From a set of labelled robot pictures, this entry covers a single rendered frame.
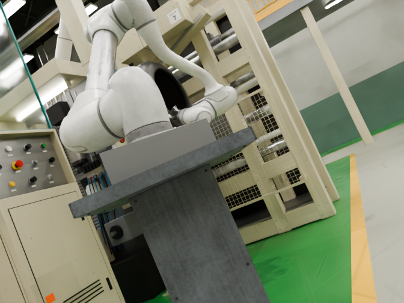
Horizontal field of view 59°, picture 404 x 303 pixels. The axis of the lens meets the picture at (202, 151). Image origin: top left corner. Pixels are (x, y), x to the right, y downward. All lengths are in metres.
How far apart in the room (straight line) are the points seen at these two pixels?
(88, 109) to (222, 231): 0.58
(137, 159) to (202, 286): 0.40
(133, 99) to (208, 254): 0.51
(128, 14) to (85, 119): 0.61
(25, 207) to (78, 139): 0.92
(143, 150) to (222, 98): 0.80
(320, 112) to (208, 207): 10.14
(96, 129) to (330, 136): 10.13
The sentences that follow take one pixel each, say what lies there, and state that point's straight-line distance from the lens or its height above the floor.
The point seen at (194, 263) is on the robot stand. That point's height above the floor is 0.37.
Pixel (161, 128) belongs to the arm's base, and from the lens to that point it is 1.11.
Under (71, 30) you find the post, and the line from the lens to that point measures 2.81.
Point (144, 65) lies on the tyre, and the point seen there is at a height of 1.38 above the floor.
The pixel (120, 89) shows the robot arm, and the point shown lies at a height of 0.93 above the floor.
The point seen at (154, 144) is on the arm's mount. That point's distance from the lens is 1.00.
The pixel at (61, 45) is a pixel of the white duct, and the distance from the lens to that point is 3.26.
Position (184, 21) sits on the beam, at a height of 1.64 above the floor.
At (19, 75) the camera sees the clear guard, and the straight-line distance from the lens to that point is 2.59.
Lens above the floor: 0.56
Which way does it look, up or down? 5 degrees up
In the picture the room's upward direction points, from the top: 24 degrees counter-clockwise
